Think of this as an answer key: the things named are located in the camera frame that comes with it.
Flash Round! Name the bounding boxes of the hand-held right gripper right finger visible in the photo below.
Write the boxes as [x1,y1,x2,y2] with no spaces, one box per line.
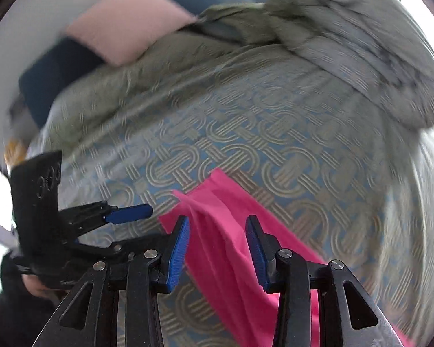
[245,215,416,347]

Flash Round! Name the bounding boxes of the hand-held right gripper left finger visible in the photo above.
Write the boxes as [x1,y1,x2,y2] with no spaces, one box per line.
[32,215,191,347]

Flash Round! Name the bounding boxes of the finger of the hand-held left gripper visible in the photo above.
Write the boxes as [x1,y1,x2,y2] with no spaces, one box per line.
[72,232,175,261]
[60,202,154,237]

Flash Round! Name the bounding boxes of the pink pants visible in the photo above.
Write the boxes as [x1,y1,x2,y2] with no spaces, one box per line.
[158,168,416,347]

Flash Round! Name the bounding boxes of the person's left forearm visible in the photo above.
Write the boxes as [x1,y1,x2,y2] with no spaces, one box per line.
[0,251,58,347]

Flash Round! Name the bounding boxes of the person's left hand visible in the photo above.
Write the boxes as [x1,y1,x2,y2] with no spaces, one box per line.
[23,273,64,299]

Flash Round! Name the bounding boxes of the yellow item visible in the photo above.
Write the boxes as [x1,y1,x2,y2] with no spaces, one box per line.
[5,139,29,169]

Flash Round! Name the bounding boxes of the blue patterned bedspread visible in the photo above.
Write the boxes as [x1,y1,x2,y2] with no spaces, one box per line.
[25,32,434,347]

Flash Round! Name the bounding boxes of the pink pillow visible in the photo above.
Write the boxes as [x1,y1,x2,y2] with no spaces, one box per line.
[63,0,199,67]

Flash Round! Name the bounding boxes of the rumpled grey patterned quilt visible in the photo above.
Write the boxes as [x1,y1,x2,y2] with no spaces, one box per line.
[199,0,434,129]

